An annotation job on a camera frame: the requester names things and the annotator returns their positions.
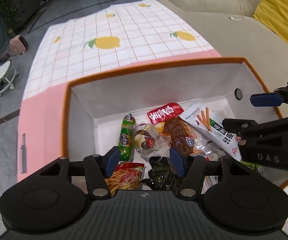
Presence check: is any lemon grid tablecloth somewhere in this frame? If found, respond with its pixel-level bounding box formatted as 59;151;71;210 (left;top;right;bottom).
17;0;219;180

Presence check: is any dark candy clear wrapper pack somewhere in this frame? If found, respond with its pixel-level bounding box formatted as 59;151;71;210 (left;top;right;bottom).
132;124;162;155

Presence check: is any pink small heater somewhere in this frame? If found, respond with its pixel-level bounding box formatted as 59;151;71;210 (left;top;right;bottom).
9;35;29;55

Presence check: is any green peas snack bag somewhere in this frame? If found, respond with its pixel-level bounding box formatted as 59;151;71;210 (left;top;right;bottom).
240;160;268;178

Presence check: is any green sausage stick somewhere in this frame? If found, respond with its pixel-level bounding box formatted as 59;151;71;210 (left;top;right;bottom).
119;113;136;162

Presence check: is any orange spicy strips bag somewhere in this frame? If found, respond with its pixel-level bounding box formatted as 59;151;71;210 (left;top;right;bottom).
105;163;145;197

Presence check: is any beige sofa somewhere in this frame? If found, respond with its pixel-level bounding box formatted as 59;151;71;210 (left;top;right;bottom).
154;0;288;111

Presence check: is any red duck meat vacuum pack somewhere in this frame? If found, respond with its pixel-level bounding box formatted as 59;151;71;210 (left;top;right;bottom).
147;103;203;155

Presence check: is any yogurt hawthorn balls clear pack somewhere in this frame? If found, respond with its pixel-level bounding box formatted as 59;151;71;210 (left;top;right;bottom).
199;141;226;189

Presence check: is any white breadstick snack bag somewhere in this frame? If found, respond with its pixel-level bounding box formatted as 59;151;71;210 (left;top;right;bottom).
180;102;242;161

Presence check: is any white charging cable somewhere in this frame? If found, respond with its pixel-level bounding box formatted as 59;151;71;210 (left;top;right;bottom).
227;0;246;21

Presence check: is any white round stool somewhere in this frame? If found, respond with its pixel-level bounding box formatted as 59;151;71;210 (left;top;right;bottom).
0;60;19;97

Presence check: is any black yellow snack bag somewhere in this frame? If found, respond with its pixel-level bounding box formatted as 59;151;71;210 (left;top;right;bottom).
146;156;183;193

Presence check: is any orange cardboard box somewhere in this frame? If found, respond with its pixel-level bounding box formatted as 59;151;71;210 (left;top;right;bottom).
60;57;288;189

